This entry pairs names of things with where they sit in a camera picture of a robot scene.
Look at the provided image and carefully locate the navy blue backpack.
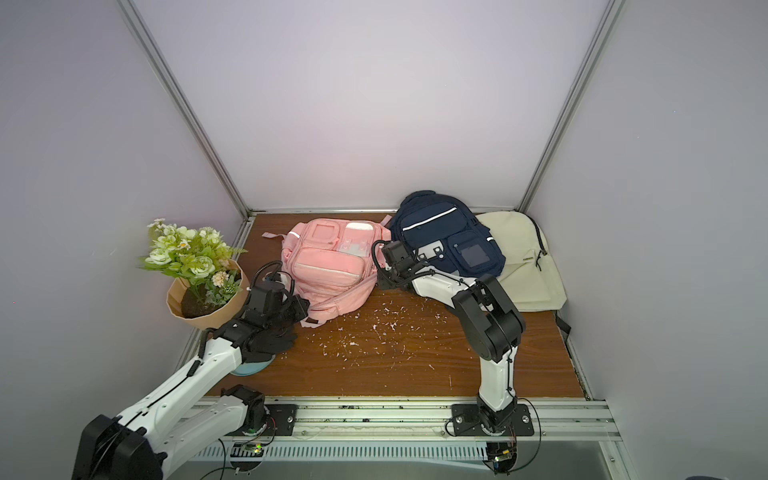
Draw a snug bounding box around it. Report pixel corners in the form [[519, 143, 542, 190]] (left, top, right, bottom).
[[387, 190, 506, 278]]

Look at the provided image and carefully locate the pink backpack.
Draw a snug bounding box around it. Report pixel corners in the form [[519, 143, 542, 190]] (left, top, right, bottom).
[[280, 217, 391, 328]]

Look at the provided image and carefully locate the cream canvas backpack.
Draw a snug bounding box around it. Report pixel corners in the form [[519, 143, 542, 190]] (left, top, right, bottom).
[[478, 211, 567, 313]]

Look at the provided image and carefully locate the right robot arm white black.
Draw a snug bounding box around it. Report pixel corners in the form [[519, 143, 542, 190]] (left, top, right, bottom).
[[371, 240, 526, 432]]

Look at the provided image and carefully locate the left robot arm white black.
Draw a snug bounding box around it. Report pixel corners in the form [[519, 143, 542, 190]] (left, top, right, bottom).
[[72, 271, 309, 479]]

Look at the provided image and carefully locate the black glove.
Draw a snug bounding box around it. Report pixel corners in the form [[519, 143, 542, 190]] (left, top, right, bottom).
[[242, 324, 298, 363]]

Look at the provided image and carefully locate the brown paper flower pot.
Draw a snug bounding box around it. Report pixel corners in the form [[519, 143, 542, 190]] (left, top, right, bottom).
[[166, 260, 250, 330]]

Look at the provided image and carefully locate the artificial green flower bouquet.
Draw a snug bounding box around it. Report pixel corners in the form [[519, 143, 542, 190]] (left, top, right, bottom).
[[141, 218, 245, 309]]

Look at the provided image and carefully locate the teal bowl with handle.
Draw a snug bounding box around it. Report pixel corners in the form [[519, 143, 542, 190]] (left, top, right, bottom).
[[230, 355, 276, 377]]

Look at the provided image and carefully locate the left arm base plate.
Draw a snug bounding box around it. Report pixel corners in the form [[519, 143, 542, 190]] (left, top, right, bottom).
[[226, 402, 298, 437]]

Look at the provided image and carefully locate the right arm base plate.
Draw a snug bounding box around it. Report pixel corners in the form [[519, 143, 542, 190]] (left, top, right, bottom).
[[445, 403, 536, 437]]

